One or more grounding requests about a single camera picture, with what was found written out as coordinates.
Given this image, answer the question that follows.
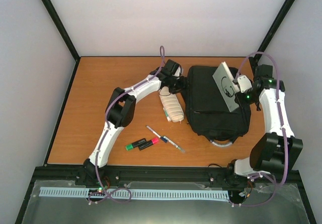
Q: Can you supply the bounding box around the beige ribbed pencil case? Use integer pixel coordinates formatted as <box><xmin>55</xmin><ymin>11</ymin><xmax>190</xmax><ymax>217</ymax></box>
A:
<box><xmin>159</xmin><ymin>87</ymin><xmax>184</xmax><ymax>123</ymax></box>

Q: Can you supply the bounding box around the grey Great Gatsby book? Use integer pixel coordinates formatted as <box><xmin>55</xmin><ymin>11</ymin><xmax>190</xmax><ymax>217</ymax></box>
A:
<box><xmin>212</xmin><ymin>61</ymin><xmax>239</xmax><ymax>112</ymax></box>

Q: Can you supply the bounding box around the black student bag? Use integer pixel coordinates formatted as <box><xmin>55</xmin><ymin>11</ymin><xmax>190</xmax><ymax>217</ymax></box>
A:
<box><xmin>181</xmin><ymin>65</ymin><xmax>251</xmax><ymax>144</ymax></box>

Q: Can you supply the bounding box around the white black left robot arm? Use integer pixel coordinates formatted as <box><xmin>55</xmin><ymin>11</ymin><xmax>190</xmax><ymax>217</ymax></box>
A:
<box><xmin>83</xmin><ymin>59</ymin><xmax>186</xmax><ymax>185</ymax></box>

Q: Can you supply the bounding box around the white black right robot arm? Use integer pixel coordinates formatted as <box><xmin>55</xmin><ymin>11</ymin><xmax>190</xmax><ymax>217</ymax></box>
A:
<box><xmin>233</xmin><ymin>64</ymin><xmax>303</xmax><ymax>185</ymax></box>

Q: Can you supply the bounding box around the green white glue stick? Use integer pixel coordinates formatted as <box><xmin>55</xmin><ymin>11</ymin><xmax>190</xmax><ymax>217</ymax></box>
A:
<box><xmin>163</xmin><ymin>108</ymin><xmax>171</xmax><ymax>122</ymax></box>

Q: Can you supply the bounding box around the blue capped white marker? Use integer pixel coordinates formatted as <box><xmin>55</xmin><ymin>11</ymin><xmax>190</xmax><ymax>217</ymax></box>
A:
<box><xmin>146</xmin><ymin>125</ymin><xmax>168</xmax><ymax>143</ymax></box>

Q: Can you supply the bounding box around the silver pen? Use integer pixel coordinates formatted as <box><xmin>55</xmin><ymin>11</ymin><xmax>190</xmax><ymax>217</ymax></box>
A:
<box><xmin>167</xmin><ymin>139</ymin><xmax>185</xmax><ymax>153</ymax></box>

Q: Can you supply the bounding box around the pink black highlighter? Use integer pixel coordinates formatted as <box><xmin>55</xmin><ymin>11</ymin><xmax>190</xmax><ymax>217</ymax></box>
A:
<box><xmin>139</xmin><ymin>137</ymin><xmax>159</xmax><ymax>151</ymax></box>

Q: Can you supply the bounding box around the green black highlighter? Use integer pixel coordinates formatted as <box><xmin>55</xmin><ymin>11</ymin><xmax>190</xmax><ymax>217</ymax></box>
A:
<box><xmin>125</xmin><ymin>138</ymin><xmax>146</xmax><ymax>151</ymax></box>

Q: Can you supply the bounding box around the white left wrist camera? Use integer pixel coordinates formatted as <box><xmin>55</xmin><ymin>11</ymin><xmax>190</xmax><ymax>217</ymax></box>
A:
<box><xmin>174</xmin><ymin>66</ymin><xmax>182</xmax><ymax>77</ymax></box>

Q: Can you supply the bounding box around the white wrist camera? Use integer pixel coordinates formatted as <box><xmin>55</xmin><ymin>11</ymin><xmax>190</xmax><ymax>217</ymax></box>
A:
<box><xmin>174</xmin><ymin>66</ymin><xmax>182</xmax><ymax>77</ymax></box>
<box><xmin>232</xmin><ymin>75</ymin><xmax>252</xmax><ymax>94</ymax></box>

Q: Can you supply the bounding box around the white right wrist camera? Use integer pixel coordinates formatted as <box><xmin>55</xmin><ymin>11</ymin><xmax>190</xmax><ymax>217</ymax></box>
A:
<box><xmin>232</xmin><ymin>75</ymin><xmax>252</xmax><ymax>94</ymax></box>

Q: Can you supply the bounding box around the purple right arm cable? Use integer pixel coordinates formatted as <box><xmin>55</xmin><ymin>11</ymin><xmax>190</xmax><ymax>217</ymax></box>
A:
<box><xmin>230</xmin><ymin>51</ymin><xmax>289</xmax><ymax>207</ymax></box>

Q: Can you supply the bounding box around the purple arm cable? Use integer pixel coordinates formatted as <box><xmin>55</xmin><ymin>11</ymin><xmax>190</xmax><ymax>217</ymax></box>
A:
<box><xmin>230</xmin><ymin>51</ymin><xmax>289</xmax><ymax>207</ymax></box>
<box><xmin>96</xmin><ymin>45</ymin><xmax>167</xmax><ymax>204</ymax></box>

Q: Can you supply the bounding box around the black aluminium frame rail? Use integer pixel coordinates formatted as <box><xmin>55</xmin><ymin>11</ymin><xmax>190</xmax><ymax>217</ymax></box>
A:
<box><xmin>32</xmin><ymin>166</ymin><xmax>301</xmax><ymax>187</ymax></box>

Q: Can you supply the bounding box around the light blue cable duct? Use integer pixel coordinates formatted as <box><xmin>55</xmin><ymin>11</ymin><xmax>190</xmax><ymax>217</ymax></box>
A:
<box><xmin>39</xmin><ymin>187</ymin><xmax>229</xmax><ymax>201</ymax></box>

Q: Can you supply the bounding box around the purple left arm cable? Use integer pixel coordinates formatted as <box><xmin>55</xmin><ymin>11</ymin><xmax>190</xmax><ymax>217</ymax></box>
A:
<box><xmin>96</xmin><ymin>45</ymin><xmax>167</xmax><ymax>204</ymax></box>

